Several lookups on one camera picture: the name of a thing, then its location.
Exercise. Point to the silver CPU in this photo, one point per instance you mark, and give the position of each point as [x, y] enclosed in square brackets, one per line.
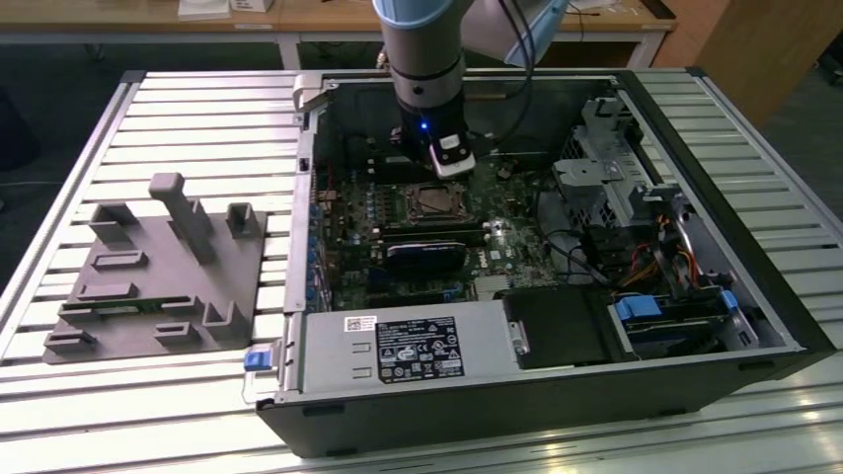
[436, 200]

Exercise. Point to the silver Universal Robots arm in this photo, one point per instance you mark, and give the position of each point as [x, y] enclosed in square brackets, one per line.
[421, 64]

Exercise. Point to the CPU socket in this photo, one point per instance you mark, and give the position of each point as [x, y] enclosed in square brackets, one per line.
[437, 217]

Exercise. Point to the black plastic bay cover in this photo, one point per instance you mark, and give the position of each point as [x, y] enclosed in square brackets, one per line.
[559, 326]

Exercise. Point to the graphics card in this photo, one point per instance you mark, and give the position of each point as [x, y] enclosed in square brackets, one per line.
[424, 257]

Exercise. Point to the wooden desk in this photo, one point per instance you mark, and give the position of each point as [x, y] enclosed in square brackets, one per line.
[316, 20]

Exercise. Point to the grey metal drive cage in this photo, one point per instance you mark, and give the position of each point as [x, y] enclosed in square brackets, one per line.
[585, 182]

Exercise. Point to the green motherboard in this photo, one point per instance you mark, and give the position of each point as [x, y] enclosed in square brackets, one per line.
[513, 252]

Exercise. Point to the silver chipset heat sink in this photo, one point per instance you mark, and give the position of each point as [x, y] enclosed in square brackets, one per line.
[492, 286]

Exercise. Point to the white box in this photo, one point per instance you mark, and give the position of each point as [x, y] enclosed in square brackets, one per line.
[204, 9]

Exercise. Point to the grey power supply unit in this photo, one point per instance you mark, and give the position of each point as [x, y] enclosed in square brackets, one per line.
[329, 350]

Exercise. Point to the grey parts rack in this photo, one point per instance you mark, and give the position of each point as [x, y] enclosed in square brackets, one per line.
[164, 276]

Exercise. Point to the blue disk carrier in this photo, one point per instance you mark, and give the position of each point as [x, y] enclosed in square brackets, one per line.
[635, 308]

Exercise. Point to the blue case latch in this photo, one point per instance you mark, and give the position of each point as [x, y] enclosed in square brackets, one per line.
[257, 360]

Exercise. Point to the wooden cabinet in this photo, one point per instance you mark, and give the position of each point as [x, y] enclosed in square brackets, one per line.
[757, 49]

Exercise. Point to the green RAM stick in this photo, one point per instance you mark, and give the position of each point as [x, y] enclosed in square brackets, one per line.
[132, 306]

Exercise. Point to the black PC case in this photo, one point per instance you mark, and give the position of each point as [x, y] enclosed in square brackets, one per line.
[460, 419]

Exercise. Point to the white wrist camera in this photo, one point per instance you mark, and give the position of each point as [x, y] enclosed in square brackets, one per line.
[452, 158]

